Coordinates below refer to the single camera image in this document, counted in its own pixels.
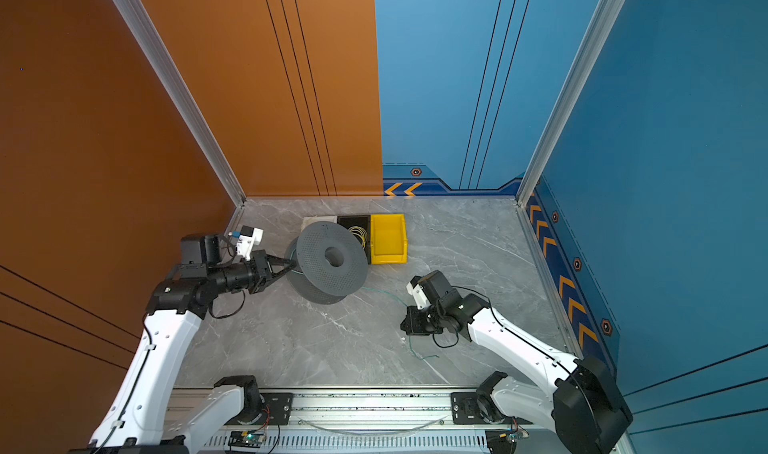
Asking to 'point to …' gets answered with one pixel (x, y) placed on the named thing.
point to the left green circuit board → (245, 439)
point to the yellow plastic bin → (389, 239)
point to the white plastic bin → (308, 220)
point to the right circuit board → (513, 436)
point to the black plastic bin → (364, 221)
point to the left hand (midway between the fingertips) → (294, 262)
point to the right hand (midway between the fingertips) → (399, 328)
